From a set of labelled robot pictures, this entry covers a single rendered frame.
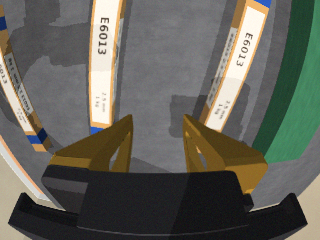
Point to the brown flat pack with blue bands and white label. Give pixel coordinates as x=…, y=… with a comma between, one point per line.
x=105, y=38

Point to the brown welding electrode pack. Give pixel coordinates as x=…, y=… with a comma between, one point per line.
x=16, y=94

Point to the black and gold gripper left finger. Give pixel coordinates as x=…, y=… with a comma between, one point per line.
x=95, y=151

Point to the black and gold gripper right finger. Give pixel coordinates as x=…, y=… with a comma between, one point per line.
x=221, y=153

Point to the low green platform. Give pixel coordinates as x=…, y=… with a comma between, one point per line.
x=293, y=115

